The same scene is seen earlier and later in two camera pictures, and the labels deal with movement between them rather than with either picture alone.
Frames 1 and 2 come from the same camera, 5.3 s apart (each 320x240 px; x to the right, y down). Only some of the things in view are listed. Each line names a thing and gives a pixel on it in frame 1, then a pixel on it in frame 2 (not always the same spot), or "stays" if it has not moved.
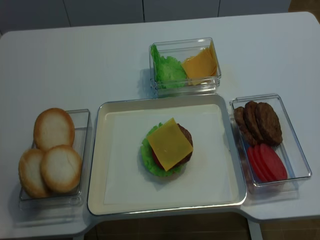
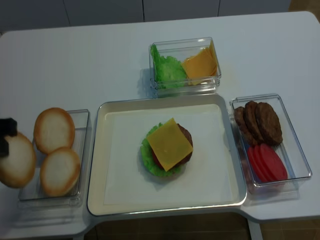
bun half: (30, 175) → (18, 167)
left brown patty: (246, 133) stays
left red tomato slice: (255, 163) stays
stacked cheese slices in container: (202, 69) stays
